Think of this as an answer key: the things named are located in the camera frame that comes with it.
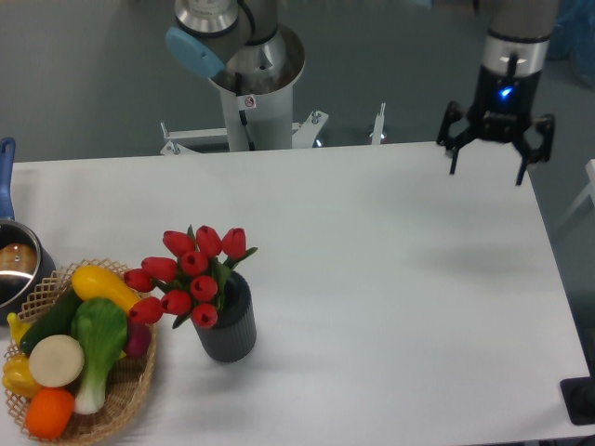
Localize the blue handled saucepan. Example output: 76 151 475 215
1 137 55 327

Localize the white furniture leg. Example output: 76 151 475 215
553 159 594 240

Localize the red radish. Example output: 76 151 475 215
123 321 152 358

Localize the yellow squash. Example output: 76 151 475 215
71 265 140 314

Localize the orange fruit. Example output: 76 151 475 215
25 387 74 440

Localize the red tulip bouquet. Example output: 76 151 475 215
124 225 258 329

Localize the woven wicker basket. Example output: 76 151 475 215
1 259 157 445

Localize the green bok choy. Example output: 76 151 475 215
71 297 127 415

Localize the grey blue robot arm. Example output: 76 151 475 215
165 1 558 183

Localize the yellow banana tip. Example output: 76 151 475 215
7 312 31 345

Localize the yellow bell pepper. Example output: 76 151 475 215
2 353 42 399

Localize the dark green cucumber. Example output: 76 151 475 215
19 288 83 356

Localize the dark grey ribbed vase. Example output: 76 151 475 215
194 271 257 362

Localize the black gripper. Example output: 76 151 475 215
436 64 556 187

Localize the black device at table edge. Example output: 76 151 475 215
560 377 594 426

